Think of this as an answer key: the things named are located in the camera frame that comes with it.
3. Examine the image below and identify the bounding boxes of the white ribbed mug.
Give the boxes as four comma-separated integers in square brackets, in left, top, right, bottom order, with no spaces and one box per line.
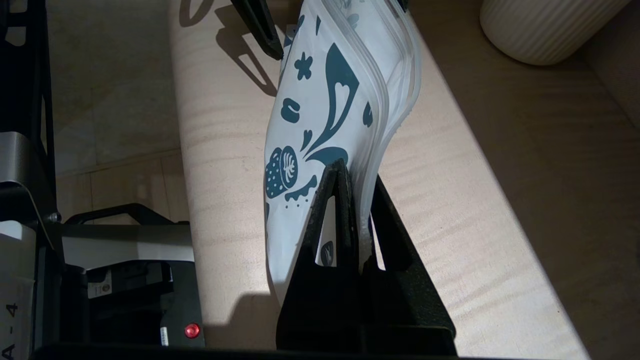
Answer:
[479,0,632,67]

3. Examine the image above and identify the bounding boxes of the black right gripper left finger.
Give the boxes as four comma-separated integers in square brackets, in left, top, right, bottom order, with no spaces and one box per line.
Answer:
[276,158,363,351]

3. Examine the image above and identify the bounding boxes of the silver robot base chassis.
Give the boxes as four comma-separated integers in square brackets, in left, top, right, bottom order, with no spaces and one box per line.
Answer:
[0,131,207,360]

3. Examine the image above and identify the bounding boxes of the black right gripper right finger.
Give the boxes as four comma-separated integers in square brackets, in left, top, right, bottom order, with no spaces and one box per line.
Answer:
[360,174,457,341]

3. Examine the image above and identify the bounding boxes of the blue patterned zip pouch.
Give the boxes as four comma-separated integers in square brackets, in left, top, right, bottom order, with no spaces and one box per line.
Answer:
[263,0,422,307]

